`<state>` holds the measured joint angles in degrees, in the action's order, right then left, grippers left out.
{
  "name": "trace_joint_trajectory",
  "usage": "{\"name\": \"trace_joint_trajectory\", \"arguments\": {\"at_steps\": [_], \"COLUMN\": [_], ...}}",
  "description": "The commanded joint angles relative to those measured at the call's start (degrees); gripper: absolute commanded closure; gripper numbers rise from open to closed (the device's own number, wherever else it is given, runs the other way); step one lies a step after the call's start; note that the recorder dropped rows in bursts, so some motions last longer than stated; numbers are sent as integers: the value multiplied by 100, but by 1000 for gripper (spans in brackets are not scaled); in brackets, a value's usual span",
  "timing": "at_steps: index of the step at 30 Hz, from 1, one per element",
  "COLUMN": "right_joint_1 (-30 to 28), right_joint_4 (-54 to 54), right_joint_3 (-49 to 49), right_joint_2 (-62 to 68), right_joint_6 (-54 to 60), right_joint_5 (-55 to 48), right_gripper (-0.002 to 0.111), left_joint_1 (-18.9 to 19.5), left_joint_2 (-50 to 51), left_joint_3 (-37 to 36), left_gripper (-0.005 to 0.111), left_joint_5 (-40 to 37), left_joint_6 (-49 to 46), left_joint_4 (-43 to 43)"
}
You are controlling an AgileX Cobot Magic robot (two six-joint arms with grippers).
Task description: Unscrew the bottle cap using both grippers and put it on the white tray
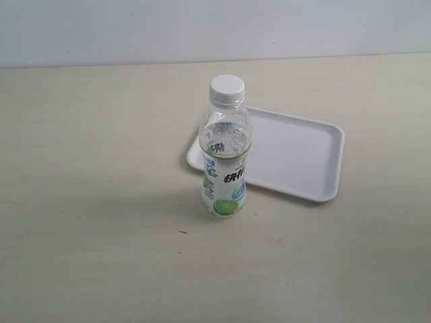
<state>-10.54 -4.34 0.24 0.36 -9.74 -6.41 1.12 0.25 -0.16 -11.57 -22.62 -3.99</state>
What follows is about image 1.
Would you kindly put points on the clear plastic lime drink bottle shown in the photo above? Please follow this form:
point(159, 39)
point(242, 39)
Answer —
point(225, 139)

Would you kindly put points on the white bottle cap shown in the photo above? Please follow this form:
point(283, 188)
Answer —
point(226, 89)

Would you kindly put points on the white rectangular plastic tray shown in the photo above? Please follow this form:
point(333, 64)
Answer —
point(295, 156)

